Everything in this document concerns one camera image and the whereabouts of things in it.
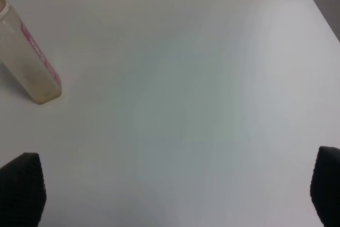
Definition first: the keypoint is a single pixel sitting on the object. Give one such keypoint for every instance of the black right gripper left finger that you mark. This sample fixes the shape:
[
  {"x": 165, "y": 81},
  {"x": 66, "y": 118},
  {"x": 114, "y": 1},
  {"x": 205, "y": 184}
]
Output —
[{"x": 23, "y": 191}]

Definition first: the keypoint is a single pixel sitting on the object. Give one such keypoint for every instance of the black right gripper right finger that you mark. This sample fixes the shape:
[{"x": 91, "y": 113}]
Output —
[{"x": 324, "y": 188}]

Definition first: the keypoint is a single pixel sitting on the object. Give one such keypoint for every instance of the clear plastic drink bottle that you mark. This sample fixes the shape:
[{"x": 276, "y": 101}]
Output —
[{"x": 24, "y": 59}]

